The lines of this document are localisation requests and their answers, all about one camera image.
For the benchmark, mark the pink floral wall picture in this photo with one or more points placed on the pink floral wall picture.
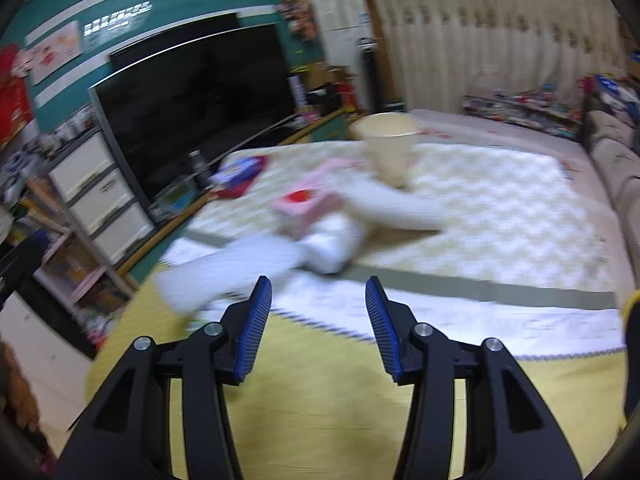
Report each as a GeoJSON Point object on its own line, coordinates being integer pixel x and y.
{"type": "Point", "coordinates": [55, 52]}

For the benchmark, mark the floral white mattress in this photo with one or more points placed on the floral white mattress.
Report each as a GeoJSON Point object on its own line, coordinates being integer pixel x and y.
{"type": "Point", "coordinates": [500, 130]}

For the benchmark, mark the red flat box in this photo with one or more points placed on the red flat box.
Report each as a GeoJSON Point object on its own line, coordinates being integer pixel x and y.
{"type": "Point", "coordinates": [245, 187]}

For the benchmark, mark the black yellow-rimmed bin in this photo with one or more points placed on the black yellow-rimmed bin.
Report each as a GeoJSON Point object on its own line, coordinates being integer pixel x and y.
{"type": "Point", "coordinates": [634, 360]}

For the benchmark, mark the curved black television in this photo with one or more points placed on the curved black television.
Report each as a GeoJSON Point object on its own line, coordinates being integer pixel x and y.
{"type": "Point", "coordinates": [190, 110]}

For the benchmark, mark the cream embroidered curtain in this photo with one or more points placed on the cream embroidered curtain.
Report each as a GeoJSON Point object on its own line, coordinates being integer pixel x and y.
{"type": "Point", "coordinates": [500, 25]}

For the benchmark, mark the pink tissue packet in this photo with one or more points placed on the pink tissue packet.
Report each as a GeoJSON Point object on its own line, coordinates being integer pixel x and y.
{"type": "Point", "coordinates": [305, 200]}

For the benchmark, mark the flat black television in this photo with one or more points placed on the flat black television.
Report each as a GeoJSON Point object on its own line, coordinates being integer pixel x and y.
{"type": "Point", "coordinates": [165, 40]}

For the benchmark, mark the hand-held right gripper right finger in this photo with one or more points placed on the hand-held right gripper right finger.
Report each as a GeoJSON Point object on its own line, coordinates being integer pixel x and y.
{"type": "Point", "coordinates": [382, 332]}

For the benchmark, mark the blue cartoon box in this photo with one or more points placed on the blue cartoon box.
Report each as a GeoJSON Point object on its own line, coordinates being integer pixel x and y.
{"type": "Point", "coordinates": [235, 170]}

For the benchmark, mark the small white plastic bottle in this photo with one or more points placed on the small white plastic bottle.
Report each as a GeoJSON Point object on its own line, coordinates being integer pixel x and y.
{"type": "Point", "coordinates": [330, 247]}

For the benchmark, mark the black white tower fan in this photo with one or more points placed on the black white tower fan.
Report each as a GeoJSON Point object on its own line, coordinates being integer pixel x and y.
{"type": "Point", "coordinates": [372, 75]}

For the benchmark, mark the red wall hanging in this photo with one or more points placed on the red wall hanging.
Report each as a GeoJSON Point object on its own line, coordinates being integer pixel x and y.
{"type": "Point", "coordinates": [12, 100]}

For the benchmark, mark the open cardboard boxes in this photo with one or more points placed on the open cardboard boxes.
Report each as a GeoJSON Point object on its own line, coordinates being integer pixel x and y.
{"type": "Point", "coordinates": [330, 90]}

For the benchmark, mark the white standing air conditioner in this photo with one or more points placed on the white standing air conditioner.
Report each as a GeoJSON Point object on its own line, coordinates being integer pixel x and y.
{"type": "Point", "coordinates": [340, 15]}

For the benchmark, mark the photo frames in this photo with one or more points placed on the photo frames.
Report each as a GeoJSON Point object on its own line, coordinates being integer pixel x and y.
{"type": "Point", "coordinates": [75, 122]}

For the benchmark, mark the hanging flower decoration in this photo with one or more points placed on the hanging flower decoration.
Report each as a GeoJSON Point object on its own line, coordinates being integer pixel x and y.
{"type": "Point", "coordinates": [297, 15]}

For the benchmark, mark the beige sofa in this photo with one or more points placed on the beige sofa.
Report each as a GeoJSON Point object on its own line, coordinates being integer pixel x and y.
{"type": "Point", "coordinates": [615, 170]}

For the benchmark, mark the white drawer unit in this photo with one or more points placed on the white drawer unit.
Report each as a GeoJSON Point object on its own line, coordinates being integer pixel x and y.
{"type": "Point", "coordinates": [100, 200]}

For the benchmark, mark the person's left forearm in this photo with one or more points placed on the person's left forearm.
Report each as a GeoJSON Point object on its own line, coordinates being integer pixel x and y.
{"type": "Point", "coordinates": [17, 390]}

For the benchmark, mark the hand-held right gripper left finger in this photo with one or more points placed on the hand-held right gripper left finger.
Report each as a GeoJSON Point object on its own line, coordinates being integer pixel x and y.
{"type": "Point", "coordinates": [252, 330]}

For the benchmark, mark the cluttered bookshelf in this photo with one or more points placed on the cluttered bookshelf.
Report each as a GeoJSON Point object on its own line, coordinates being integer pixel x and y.
{"type": "Point", "coordinates": [60, 270]}

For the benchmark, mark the cluttered low glass table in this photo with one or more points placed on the cluttered low glass table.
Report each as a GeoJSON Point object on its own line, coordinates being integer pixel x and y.
{"type": "Point", "coordinates": [525, 105]}

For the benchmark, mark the clear water bottle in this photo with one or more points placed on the clear water bottle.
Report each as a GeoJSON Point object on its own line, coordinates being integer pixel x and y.
{"type": "Point", "coordinates": [199, 170]}

